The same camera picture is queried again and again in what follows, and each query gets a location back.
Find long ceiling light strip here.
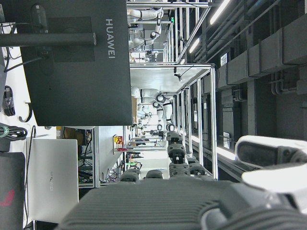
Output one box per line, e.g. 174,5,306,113
210,0,231,24

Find black Huawei monitor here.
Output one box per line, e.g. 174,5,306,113
0,0,134,127

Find short ceiling light strip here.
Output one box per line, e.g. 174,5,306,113
189,38,200,54

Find white humanoid robot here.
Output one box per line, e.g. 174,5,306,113
127,7,165,45

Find silver laptop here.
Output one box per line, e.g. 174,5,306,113
25,138,79,223

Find yellow red warning sign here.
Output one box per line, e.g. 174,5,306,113
112,134,124,151

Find grey white right robot hand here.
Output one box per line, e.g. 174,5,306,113
59,130,307,230

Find white background robot arms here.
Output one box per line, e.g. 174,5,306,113
131,87,177,131

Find coiled cable with green tie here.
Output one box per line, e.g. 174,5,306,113
0,123,28,142

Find aluminium frame cell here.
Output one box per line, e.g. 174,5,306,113
129,62,219,180

